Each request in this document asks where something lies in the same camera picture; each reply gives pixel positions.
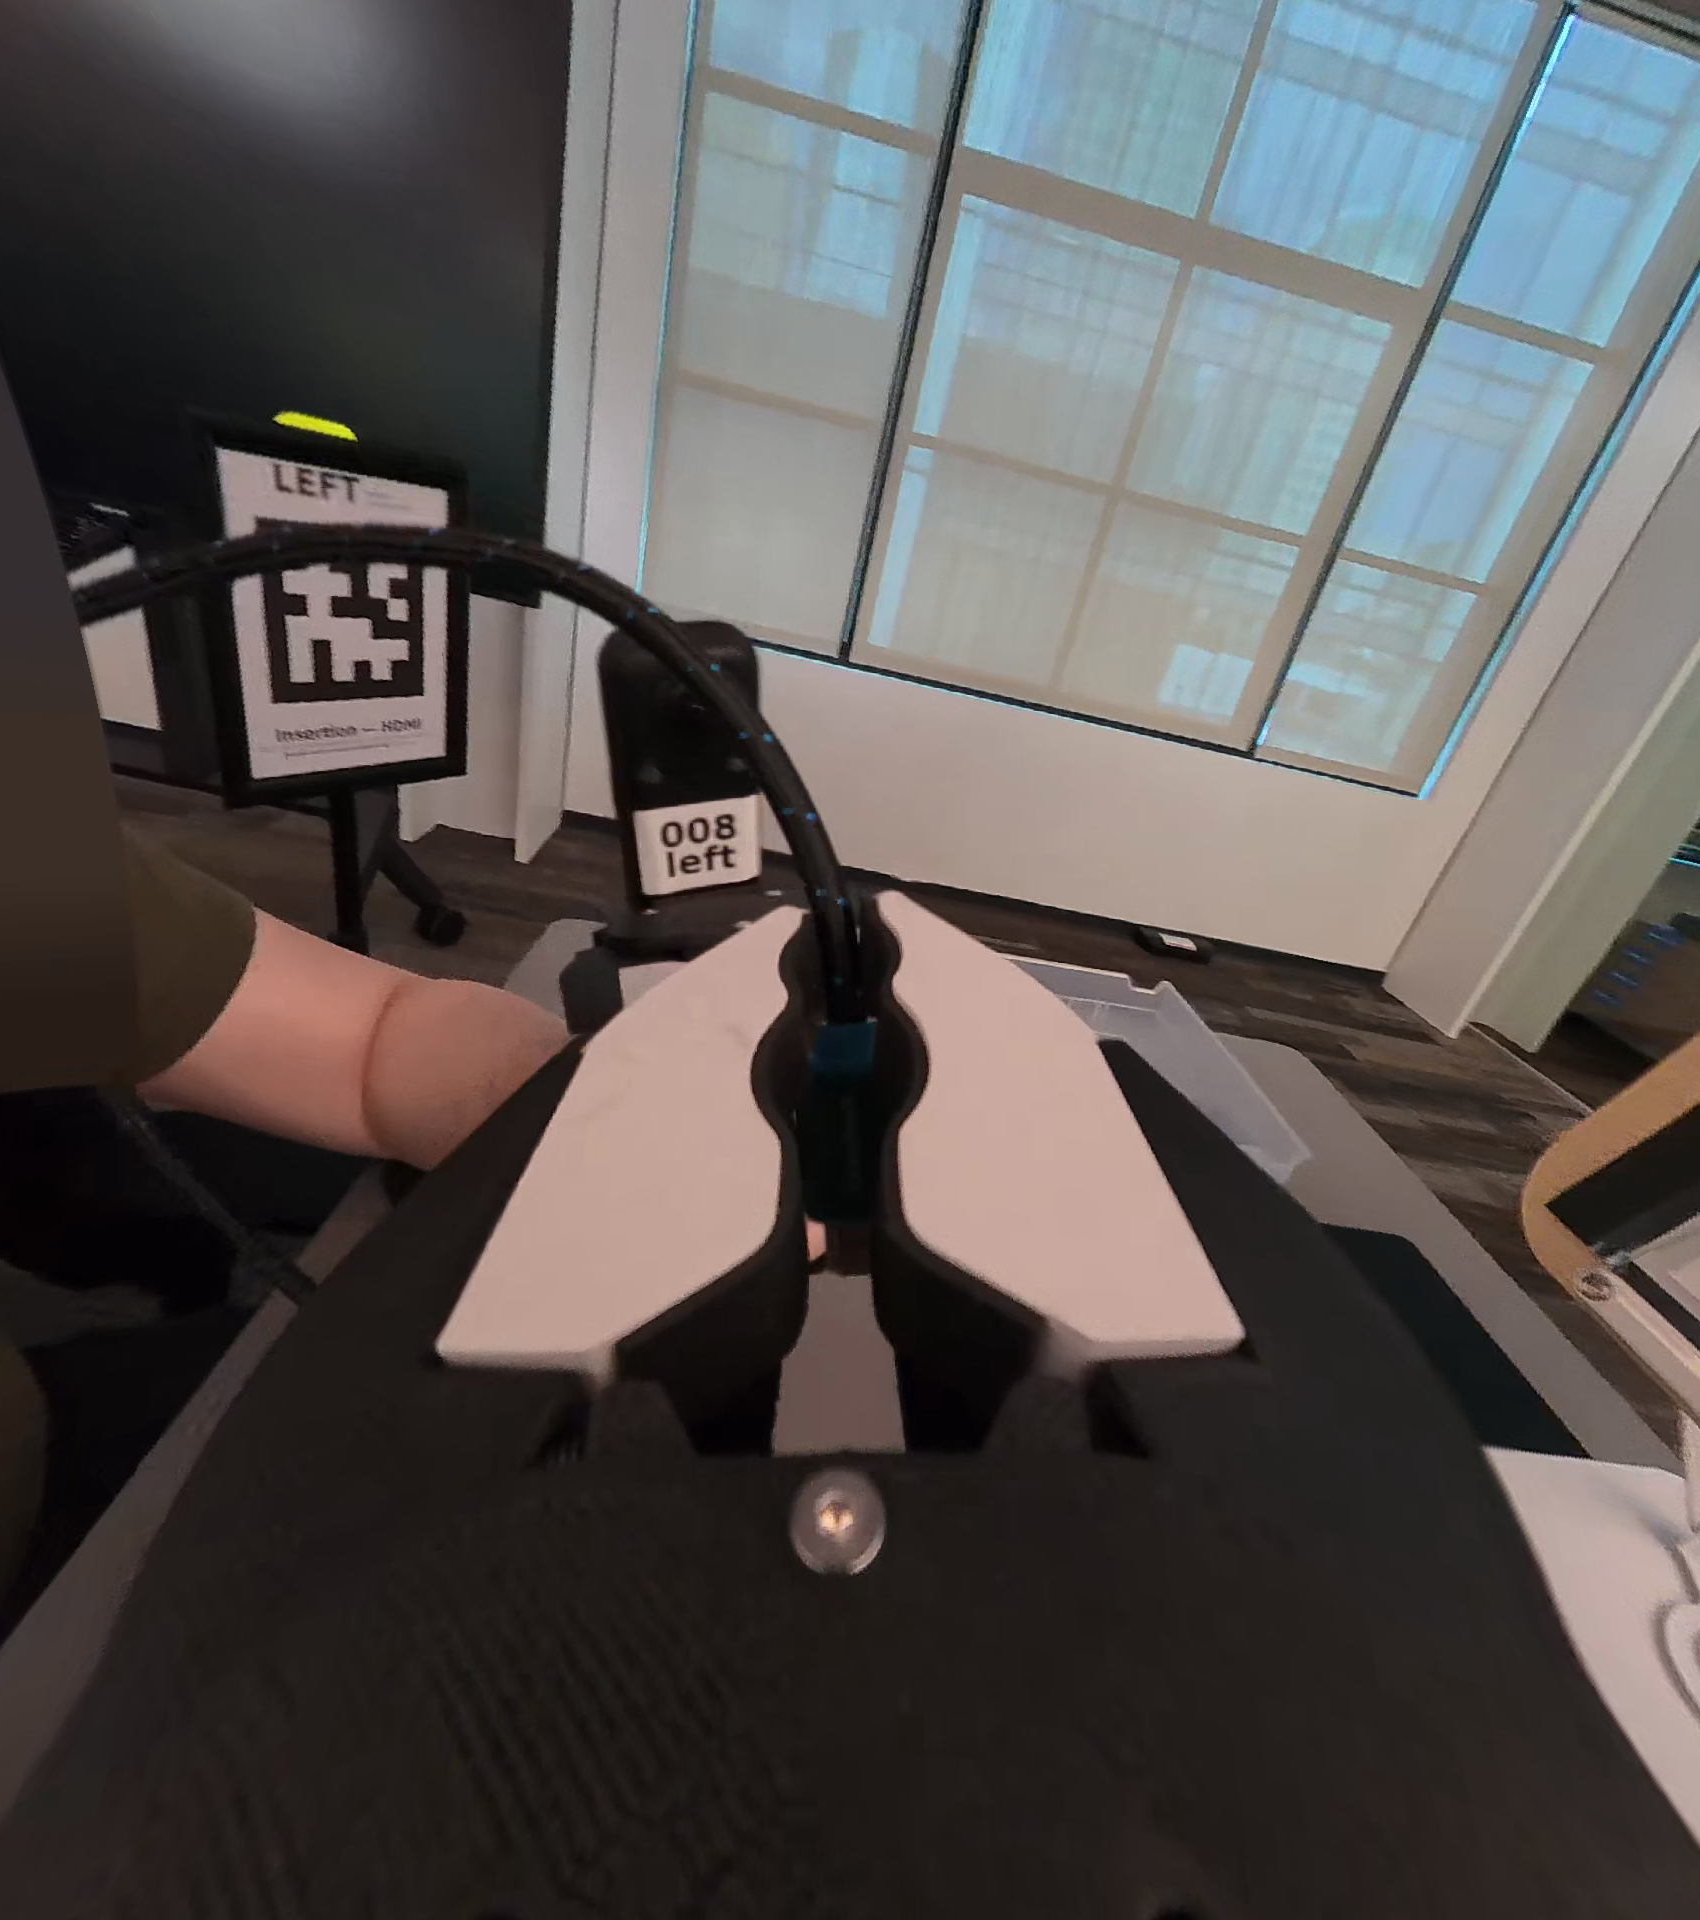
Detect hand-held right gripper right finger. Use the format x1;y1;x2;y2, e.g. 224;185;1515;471
872;888;1249;1368

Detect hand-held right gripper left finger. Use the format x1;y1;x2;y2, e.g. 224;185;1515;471
434;904;819;1378

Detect clear plastic bin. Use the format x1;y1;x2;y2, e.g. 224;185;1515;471
1021;966;1314;1189

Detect black hdmi cable green plugs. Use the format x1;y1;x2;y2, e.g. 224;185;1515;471
75;529;889;1278

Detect person's left forearm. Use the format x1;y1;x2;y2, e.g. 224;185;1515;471
135;906;573;1172

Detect framed marker sign on stand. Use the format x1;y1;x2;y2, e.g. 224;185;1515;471
196;409;473;961

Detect large paned window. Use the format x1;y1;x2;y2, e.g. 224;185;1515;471
645;0;1700;798

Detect instruction sign on wooden board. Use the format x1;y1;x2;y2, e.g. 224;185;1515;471
1521;1016;1700;1584

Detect wire storage shelf rack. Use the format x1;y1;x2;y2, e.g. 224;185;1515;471
1570;750;1700;1068

